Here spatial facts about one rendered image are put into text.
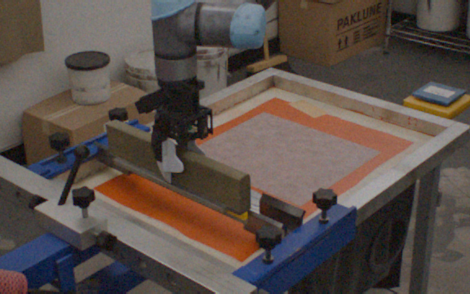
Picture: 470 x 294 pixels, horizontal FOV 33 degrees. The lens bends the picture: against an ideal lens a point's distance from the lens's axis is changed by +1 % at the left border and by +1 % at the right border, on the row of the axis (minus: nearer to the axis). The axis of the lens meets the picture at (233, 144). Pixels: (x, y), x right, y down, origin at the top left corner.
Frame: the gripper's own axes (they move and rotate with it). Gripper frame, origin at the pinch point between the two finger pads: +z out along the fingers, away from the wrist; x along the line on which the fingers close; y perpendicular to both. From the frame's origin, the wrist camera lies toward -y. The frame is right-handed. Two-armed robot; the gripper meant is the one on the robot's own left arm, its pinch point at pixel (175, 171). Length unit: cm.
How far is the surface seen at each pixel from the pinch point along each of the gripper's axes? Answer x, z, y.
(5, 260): -36.8, 1.1, -1.5
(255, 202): 12.6, 9.3, 9.5
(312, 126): 48.5, 9.9, -2.7
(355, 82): 272, 106, -133
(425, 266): 82, 61, 14
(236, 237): 1.3, 9.8, 14.1
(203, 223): 0.9, 9.8, 6.1
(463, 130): 62, 7, 28
